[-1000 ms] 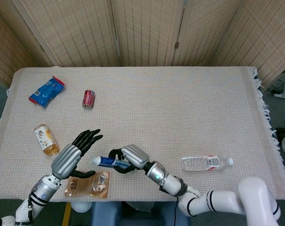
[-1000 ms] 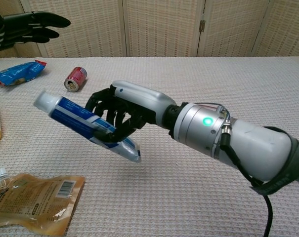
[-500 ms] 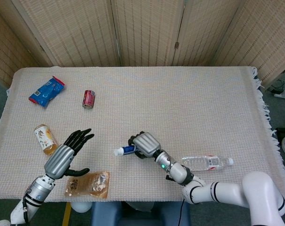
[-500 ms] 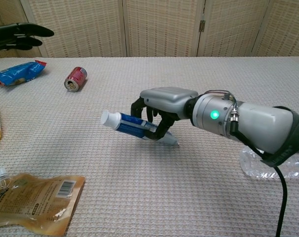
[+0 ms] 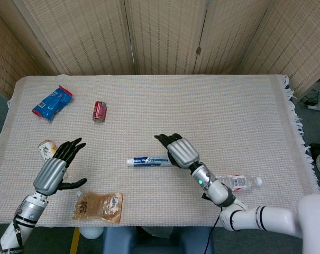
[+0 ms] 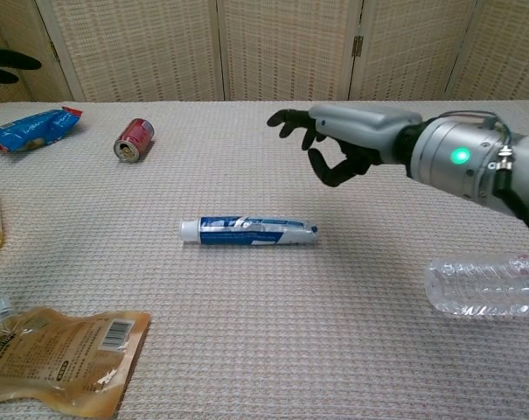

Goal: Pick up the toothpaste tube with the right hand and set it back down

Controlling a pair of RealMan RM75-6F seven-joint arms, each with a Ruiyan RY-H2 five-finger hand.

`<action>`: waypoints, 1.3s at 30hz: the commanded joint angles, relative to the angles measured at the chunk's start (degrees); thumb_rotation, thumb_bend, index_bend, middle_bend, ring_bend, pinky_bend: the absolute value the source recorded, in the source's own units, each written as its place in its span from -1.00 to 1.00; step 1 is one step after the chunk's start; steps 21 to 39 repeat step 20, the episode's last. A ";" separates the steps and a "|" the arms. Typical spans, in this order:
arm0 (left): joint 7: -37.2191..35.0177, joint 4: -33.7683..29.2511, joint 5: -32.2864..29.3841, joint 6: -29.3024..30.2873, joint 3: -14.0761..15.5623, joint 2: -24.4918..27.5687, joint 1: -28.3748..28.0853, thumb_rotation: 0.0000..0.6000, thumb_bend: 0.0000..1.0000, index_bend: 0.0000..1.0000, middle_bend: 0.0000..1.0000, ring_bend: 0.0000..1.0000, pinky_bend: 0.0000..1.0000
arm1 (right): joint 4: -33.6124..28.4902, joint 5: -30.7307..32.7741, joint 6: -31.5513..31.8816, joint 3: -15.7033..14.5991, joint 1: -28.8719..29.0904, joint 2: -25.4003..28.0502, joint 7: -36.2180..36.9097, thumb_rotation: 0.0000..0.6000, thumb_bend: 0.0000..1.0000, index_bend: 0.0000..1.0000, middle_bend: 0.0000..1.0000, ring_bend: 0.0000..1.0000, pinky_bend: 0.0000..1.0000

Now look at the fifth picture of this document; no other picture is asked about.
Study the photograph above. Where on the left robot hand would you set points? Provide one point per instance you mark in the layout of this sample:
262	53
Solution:
50	176

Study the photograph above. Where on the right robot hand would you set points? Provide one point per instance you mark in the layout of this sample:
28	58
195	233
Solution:
182	153

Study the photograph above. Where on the blue white toothpaste tube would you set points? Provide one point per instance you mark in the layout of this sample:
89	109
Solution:
146	161

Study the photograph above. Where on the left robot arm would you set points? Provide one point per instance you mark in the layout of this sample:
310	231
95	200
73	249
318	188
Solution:
30	209

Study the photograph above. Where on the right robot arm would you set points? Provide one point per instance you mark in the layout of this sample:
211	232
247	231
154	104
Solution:
268	217

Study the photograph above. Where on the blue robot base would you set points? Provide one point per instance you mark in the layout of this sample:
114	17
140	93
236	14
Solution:
117	240

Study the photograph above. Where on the yellow drink bottle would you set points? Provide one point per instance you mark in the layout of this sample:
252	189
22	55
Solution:
46	150

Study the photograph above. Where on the beige woven tablecloth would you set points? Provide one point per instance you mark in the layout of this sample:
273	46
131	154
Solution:
188	119

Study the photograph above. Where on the brown spout pouch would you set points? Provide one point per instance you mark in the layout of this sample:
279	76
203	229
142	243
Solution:
96	209

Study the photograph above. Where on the clear plastic water bottle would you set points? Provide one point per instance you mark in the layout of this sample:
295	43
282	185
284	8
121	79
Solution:
241	182

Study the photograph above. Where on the white round base part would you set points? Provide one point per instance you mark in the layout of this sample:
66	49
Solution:
91	232

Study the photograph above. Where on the blue snack bag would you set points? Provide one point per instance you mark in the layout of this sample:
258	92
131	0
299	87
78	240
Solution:
52	101

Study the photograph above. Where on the red soda can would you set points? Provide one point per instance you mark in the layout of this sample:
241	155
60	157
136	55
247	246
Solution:
99	109

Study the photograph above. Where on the brass screen hinge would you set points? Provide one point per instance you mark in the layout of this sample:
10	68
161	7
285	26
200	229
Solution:
199	51

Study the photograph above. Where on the rattan folding screen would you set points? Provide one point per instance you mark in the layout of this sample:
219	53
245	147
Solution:
83	39

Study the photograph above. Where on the white power strip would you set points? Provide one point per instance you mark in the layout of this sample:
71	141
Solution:
318	107

